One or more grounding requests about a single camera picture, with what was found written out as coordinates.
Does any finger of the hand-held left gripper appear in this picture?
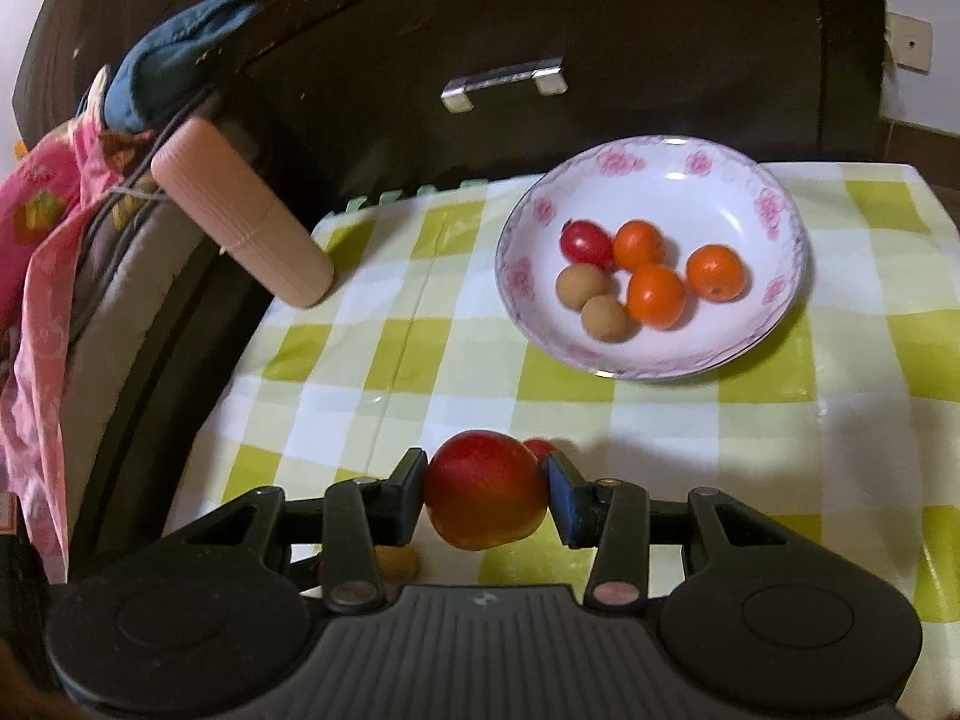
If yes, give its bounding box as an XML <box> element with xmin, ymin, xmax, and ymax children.
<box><xmin>546</xmin><ymin>451</ymin><xmax>827</xmax><ymax>610</ymax></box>
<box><xmin>161</xmin><ymin>448</ymin><xmax>428</xmax><ymax>613</ymax></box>

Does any large red tomato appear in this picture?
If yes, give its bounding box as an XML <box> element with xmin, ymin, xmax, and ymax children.
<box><xmin>424</xmin><ymin>431</ymin><xmax>551</xmax><ymax>550</ymax></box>

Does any brown longan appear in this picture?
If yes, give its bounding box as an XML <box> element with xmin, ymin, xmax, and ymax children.
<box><xmin>582</xmin><ymin>294</ymin><xmax>629</xmax><ymax>344</ymax></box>
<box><xmin>375</xmin><ymin>546</ymin><xmax>421</xmax><ymax>584</ymax></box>
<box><xmin>556</xmin><ymin>264</ymin><xmax>612</xmax><ymax>312</ymax></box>

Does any small orange tangerine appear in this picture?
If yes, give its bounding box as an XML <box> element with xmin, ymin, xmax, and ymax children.
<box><xmin>613</xmin><ymin>220</ymin><xmax>667</xmax><ymax>271</ymax></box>
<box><xmin>686</xmin><ymin>244</ymin><xmax>749</xmax><ymax>302</ymax></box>
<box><xmin>627</xmin><ymin>264</ymin><xmax>687</xmax><ymax>331</ymax></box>

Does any white floral plate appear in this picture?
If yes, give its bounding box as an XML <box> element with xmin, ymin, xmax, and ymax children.
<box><xmin>493</xmin><ymin>135</ymin><xmax>812</xmax><ymax>383</ymax></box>

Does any green white checkered tablecloth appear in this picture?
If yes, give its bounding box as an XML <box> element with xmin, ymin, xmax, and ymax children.
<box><xmin>161</xmin><ymin>161</ymin><xmax>960</xmax><ymax>623</ymax></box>

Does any pink ribbed rolled mat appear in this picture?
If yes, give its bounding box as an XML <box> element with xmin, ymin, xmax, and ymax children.
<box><xmin>151</xmin><ymin>116</ymin><xmax>335</xmax><ymax>308</ymax></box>

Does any pink patterned cloth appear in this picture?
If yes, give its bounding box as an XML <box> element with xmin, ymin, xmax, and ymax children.
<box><xmin>0</xmin><ymin>75</ymin><xmax>113</xmax><ymax>563</ymax></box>

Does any dark wooden cabinet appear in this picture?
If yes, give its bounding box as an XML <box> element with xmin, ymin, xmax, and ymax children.
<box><xmin>15</xmin><ymin>0</ymin><xmax>893</xmax><ymax>301</ymax></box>

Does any blue cloth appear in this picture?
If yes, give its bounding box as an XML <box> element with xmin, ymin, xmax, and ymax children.
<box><xmin>105</xmin><ymin>0</ymin><xmax>263</xmax><ymax>132</ymax></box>

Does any metal drawer handle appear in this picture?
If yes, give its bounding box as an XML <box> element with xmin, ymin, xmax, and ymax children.
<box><xmin>441</xmin><ymin>56</ymin><xmax>567</xmax><ymax>113</ymax></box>

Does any beige wall socket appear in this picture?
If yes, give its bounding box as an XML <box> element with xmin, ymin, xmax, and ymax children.
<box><xmin>885</xmin><ymin>11</ymin><xmax>935</xmax><ymax>76</ymax></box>

